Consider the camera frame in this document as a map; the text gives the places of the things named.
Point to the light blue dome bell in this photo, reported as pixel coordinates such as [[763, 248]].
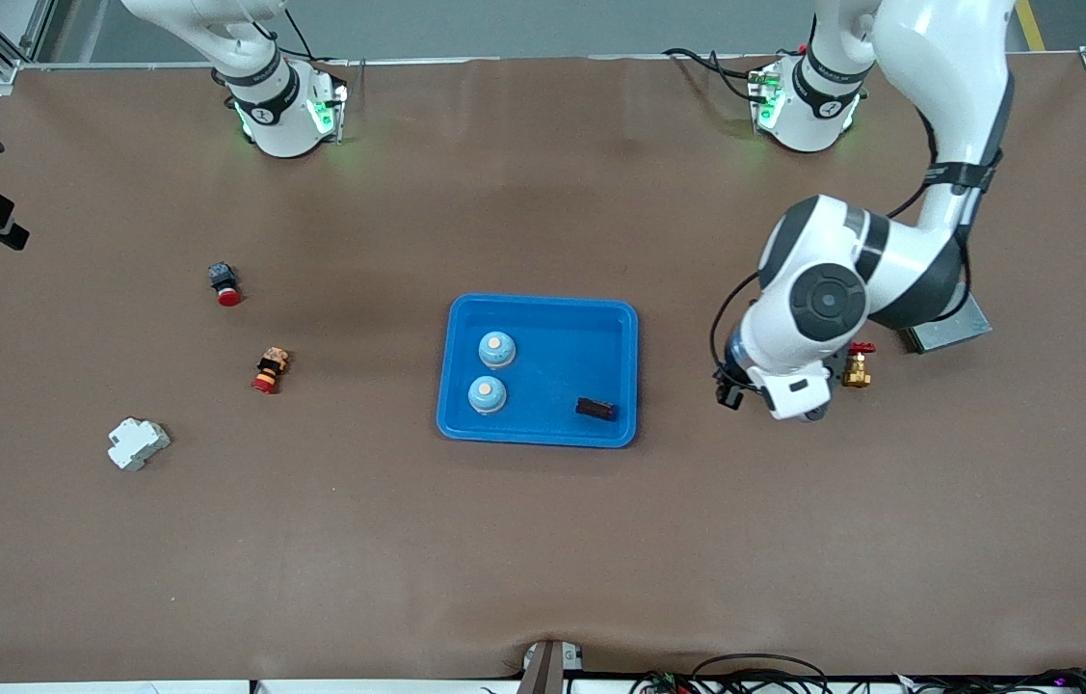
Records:
[[496, 349], [488, 394]]

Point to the red emergency stop orange body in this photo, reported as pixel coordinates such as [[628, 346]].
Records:
[[270, 371]]

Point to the white circuit breaker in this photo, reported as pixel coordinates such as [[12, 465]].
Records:
[[138, 443]]

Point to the blue plastic tray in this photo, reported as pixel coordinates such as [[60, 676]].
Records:
[[552, 386]]

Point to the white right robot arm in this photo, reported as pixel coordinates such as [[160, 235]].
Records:
[[278, 116]]

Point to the red pushbutton black body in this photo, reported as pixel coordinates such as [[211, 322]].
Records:
[[225, 282]]

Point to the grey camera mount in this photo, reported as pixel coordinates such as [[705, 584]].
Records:
[[547, 675]]

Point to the silver metal box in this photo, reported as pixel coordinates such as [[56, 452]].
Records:
[[947, 333]]

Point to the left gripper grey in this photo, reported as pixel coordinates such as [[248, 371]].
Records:
[[728, 391]]

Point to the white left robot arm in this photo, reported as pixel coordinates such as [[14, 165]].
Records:
[[928, 58]]

